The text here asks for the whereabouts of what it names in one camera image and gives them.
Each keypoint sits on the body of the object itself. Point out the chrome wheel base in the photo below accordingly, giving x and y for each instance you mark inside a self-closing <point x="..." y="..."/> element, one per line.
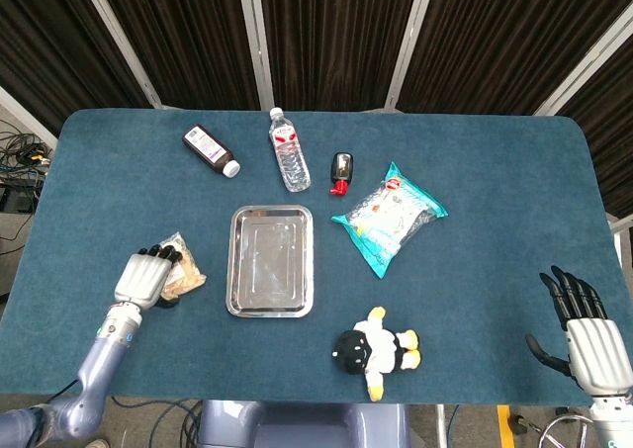
<point x="566" y="433"/>

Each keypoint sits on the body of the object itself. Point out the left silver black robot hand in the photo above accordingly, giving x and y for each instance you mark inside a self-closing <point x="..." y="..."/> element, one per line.
<point x="141" y="277"/>

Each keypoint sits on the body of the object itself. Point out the clear plastic water bottle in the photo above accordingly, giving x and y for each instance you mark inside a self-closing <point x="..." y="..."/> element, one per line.
<point x="288" y="152"/>

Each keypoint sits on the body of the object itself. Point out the brown medicine bottle white cap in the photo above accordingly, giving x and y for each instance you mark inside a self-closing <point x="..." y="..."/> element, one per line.
<point x="209" y="150"/>

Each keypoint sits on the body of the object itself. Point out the teal clear snack package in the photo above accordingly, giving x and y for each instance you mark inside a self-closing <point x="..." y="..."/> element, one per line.
<point x="388" y="217"/>

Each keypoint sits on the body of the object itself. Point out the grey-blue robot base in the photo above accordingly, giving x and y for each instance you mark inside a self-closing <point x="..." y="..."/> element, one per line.
<point x="301" y="424"/>

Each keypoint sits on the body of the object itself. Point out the stainless steel rectangular tray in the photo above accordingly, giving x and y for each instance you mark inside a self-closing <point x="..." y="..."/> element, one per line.
<point x="270" y="261"/>

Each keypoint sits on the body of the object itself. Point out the black white plush penguin toy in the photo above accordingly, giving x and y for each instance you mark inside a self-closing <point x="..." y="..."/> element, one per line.
<point x="378" y="349"/>

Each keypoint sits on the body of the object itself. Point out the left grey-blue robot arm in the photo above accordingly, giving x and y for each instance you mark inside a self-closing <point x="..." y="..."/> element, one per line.
<point x="84" y="372"/>

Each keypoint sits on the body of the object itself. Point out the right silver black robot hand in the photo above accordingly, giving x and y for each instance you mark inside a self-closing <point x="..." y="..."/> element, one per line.
<point x="592" y="343"/>

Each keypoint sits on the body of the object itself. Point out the small dark bottle red cap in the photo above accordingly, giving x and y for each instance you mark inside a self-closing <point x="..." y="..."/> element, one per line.
<point x="340" y="171"/>

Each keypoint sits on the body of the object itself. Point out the brown snack packet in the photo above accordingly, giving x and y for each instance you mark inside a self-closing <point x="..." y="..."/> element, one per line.
<point x="185" y="271"/>

